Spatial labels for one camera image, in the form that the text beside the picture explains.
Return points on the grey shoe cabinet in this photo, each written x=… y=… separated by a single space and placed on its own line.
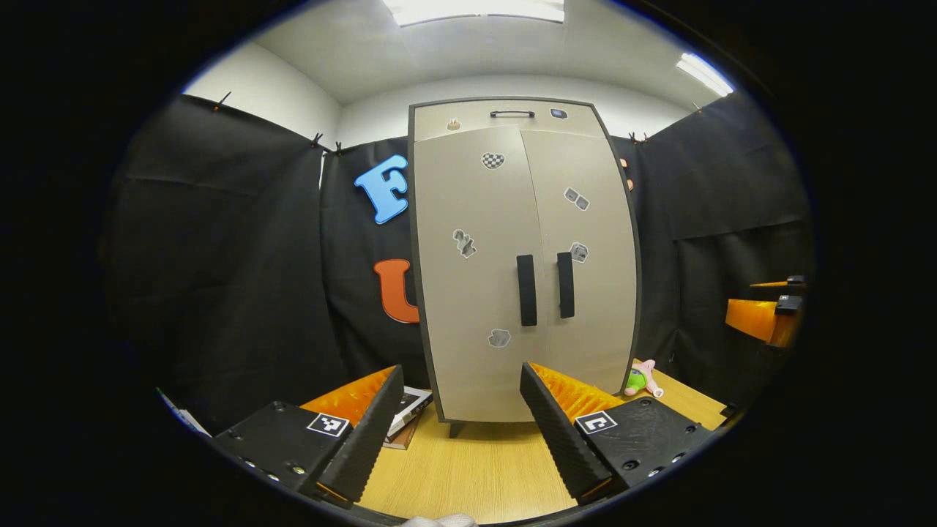
x=455 y=429

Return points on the black white book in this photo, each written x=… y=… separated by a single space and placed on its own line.
x=410 y=406

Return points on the small ceiling light panel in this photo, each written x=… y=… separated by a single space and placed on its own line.
x=704 y=73

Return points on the black backdrop cloth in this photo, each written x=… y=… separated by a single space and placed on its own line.
x=219 y=256

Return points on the brown book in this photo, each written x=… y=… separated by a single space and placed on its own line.
x=401 y=440

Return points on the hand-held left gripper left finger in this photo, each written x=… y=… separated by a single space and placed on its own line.
x=366 y=439

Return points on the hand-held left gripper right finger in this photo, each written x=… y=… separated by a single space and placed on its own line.
x=560 y=435

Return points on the white flat sheet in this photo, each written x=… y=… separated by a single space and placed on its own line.
x=189 y=421

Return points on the green pink plush toy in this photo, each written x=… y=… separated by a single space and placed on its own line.
x=637 y=380

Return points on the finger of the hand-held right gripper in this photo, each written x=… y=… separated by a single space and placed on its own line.
x=754 y=318
x=794 y=280

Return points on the long ceiling light panel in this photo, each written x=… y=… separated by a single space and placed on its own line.
x=476 y=9

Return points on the grey cabinet drawer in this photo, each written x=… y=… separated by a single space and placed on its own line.
x=468 y=121

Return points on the grey shoe cabinet door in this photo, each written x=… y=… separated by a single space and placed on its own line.
x=468 y=293
x=593 y=307

